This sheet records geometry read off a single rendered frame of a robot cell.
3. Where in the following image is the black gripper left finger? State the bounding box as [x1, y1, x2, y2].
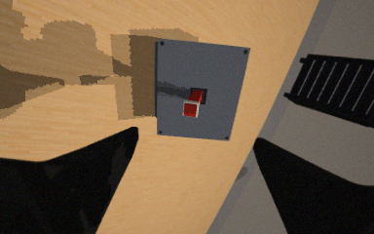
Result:
[0, 127, 139, 234]

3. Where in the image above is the grey rectangular panel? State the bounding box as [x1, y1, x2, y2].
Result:
[155, 38, 250, 141]

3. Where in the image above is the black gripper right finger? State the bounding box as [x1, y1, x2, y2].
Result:
[253, 138, 374, 234]

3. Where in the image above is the dark red peg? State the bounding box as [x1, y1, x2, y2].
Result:
[183, 90, 204, 118]

